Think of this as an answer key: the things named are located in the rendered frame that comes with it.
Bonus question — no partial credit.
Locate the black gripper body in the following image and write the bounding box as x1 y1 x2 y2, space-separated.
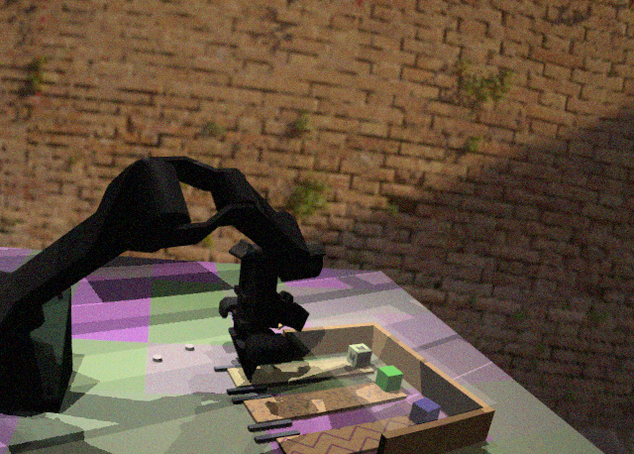
219 284 295 365

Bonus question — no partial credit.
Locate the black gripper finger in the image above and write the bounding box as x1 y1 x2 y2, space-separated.
235 339 258 377
228 327 248 356

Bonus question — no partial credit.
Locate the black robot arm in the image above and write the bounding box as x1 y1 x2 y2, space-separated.
0 157 326 363

